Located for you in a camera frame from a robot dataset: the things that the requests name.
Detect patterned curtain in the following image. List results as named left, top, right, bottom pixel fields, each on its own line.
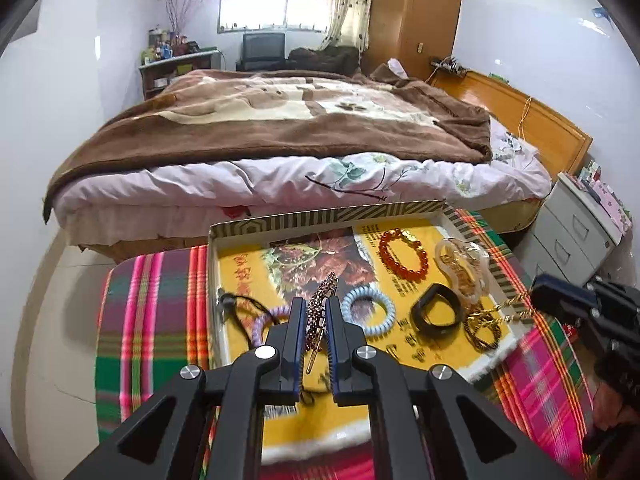
left=317, top=0, right=376, bottom=53

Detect clear plastic bracelet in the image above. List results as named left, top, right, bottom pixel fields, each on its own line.
left=434, top=237, right=490, bottom=311

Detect wooden shelf desk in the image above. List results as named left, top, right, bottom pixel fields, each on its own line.
left=139, top=49, right=223, bottom=101

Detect dark clothes pile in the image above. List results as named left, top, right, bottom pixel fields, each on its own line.
left=287, top=46, right=361, bottom=75

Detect pale blue spiral hair tie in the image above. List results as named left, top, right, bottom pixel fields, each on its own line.
left=342, top=285, right=396, bottom=337

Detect purple beaded bracelet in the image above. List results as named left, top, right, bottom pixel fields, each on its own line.
left=251, top=305, right=293, bottom=348

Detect rhinestone hair clip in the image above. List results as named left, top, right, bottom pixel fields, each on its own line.
left=306, top=272, right=338, bottom=376

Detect white nightstand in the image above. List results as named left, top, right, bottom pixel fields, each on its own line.
left=520, top=172, right=626, bottom=286

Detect person's right hand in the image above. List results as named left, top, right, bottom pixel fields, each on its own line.
left=592, top=392, right=638, bottom=431

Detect black television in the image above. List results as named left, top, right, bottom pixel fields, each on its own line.
left=236, top=32, right=287, bottom=72

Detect black cord bear charm necklace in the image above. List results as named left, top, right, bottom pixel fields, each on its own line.
left=217, top=290, right=273, bottom=348

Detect wooden wardrobe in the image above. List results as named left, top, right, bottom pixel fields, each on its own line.
left=357, top=0, right=466, bottom=73

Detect window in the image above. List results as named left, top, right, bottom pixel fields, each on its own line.
left=217, top=0, right=328, bottom=35

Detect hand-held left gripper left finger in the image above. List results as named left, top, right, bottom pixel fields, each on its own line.
left=65, top=297, right=308, bottom=480

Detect wooden headboard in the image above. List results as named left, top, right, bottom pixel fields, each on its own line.
left=427, top=70, right=593, bottom=183

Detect gold chain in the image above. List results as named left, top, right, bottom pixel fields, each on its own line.
left=462, top=292, right=533, bottom=353

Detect yellow cable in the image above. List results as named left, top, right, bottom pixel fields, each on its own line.
left=517, top=95, right=533, bottom=136

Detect pink boxes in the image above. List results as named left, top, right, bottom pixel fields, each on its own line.
left=575, top=160, right=633, bottom=233

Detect yellow printed cardboard box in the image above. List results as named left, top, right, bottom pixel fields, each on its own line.
left=207, top=199, right=543, bottom=466

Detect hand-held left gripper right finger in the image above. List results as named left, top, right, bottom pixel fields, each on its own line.
left=325, top=296, right=571, bottom=480

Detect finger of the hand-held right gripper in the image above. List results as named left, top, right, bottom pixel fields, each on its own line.
left=530, top=274, right=601, bottom=318

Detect black bangle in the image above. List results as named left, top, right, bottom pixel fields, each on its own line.
left=410, top=284, right=465, bottom=337

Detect group of bottles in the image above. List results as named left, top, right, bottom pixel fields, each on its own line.
left=142, top=27, right=201, bottom=63

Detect power strip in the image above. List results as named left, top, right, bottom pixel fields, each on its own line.
left=430, top=57, right=466, bottom=77

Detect vase of dry branches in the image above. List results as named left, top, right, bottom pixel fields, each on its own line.
left=165, top=0, right=208, bottom=46

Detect red bead bracelet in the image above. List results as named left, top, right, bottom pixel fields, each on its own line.
left=378, top=228, right=425, bottom=279

